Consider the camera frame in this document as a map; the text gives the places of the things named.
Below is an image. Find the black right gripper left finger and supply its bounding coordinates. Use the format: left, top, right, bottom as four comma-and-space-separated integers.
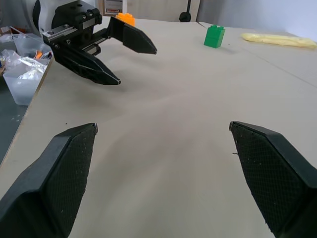
0, 122, 99, 238

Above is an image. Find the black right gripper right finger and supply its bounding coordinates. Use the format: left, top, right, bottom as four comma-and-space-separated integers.
229, 120, 317, 238

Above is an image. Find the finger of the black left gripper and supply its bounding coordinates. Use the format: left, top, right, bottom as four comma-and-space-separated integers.
108, 16, 158, 56
53, 45, 122, 86

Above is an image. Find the orange toy brick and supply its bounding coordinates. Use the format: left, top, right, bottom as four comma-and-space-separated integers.
115, 12, 136, 27

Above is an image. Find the cardboard box with label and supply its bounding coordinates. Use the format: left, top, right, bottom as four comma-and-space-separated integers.
98, 0, 128, 17

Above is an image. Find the clear plastic storage bin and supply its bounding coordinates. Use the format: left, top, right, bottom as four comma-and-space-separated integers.
9, 32, 53, 60
2, 51, 53, 106

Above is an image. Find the crumpled clear plastic bag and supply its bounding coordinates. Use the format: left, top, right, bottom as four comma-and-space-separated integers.
0, 49, 49, 75

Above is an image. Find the green toy brick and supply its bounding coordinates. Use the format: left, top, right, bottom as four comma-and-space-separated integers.
203, 24, 226, 49

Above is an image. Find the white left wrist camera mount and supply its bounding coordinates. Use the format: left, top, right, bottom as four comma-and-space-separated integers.
32, 0, 80, 33

